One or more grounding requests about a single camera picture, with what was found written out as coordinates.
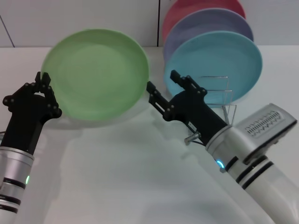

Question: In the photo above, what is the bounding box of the red round plate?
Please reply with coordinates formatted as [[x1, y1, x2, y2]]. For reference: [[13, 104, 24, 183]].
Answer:
[[162, 0, 246, 45]]

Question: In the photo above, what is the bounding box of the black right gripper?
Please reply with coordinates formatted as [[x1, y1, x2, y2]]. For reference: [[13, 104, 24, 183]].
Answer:
[[146, 69, 228, 145]]

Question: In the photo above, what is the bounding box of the green round plate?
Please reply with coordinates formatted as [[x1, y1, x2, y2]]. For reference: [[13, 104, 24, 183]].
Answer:
[[41, 28, 150, 122]]

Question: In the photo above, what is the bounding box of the right wrist camera housing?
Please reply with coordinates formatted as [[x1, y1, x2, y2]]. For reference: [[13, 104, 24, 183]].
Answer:
[[235, 102, 298, 165]]

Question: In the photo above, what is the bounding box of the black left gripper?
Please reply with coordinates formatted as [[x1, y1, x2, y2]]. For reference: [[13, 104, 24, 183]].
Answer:
[[0, 72, 63, 156]]

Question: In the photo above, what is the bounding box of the purple round plate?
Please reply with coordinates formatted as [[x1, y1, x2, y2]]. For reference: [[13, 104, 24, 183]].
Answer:
[[163, 7, 255, 66]]

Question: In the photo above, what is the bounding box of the teal round plate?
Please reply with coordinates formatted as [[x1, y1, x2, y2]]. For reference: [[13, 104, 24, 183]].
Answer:
[[163, 30, 263, 103]]

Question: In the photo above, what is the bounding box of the right arm connector cable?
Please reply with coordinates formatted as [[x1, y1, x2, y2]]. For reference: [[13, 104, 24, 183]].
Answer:
[[184, 131, 207, 147]]

